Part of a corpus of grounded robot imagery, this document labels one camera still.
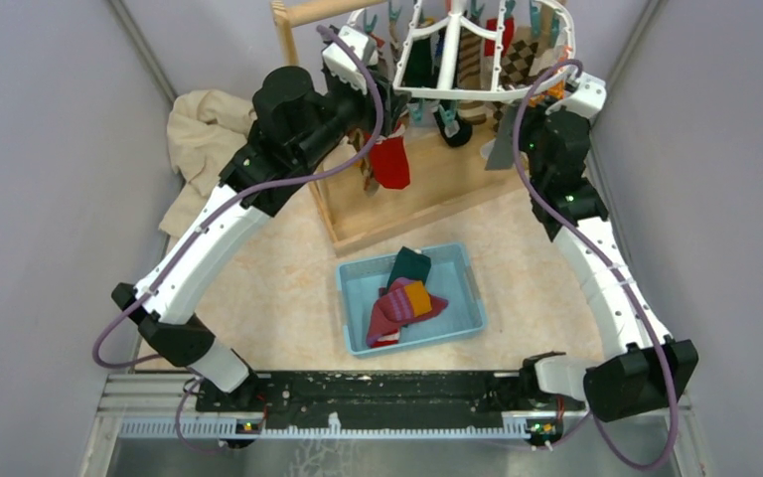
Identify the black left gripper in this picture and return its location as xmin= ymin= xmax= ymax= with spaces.
xmin=295 ymin=68 xmax=411 ymax=169

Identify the maroon pink sock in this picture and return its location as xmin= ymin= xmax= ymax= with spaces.
xmin=366 ymin=291 xmax=411 ymax=348

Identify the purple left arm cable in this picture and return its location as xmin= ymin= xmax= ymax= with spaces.
xmin=91 ymin=25 xmax=385 ymax=455

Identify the grey ankle sock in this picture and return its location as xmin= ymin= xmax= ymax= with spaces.
xmin=485 ymin=104 xmax=519 ymax=171

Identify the beige crumpled cloth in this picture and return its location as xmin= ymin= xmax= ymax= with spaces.
xmin=158 ymin=89 xmax=255 ymax=239

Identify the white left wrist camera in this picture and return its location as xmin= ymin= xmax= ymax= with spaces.
xmin=322 ymin=26 xmax=378 ymax=94

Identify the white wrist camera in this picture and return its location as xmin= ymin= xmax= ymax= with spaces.
xmin=546 ymin=73 xmax=607 ymax=120
xmin=322 ymin=26 xmax=378 ymax=94

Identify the brown tan striped sock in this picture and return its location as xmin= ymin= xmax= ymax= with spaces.
xmin=457 ymin=29 xmax=487 ymax=125

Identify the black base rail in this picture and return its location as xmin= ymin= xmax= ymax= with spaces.
xmin=101 ymin=370 xmax=587 ymax=452

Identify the teal hanger clip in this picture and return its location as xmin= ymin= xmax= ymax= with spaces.
xmin=437 ymin=101 xmax=460 ymax=136

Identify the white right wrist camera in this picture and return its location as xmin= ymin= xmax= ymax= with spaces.
xmin=546 ymin=73 xmax=607 ymax=120

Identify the red and cream sock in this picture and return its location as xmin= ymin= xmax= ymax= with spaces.
xmin=361 ymin=124 xmax=410 ymax=195

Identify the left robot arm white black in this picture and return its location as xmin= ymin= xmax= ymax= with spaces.
xmin=112 ymin=66 xmax=410 ymax=411

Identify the black blue white sock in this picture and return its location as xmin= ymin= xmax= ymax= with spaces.
xmin=433 ymin=107 xmax=473 ymax=148

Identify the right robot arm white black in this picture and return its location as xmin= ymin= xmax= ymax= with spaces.
xmin=511 ymin=106 xmax=698 ymax=422

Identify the maroon purple yellow sock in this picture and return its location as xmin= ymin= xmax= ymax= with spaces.
xmin=377 ymin=278 xmax=448 ymax=326

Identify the light blue plastic basket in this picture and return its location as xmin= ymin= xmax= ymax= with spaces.
xmin=335 ymin=242 xmax=488 ymax=358

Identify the wooden hanger stand frame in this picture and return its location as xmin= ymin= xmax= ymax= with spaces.
xmin=270 ymin=0 xmax=569 ymax=258

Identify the red sock at right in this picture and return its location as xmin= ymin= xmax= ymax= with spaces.
xmin=484 ymin=16 xmax=517 ymax=60

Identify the red white striped sock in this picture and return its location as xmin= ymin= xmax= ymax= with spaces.
xmin=372 ymin=333 xmax=400 ymax=348

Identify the dark teal sock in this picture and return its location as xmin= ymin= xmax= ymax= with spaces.
xmin=386 ymin=246 xmax=432 ymax=289

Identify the white plastic sock hanger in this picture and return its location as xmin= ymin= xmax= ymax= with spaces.
xmin=378 ymin=1 xmax=591 ymax=103

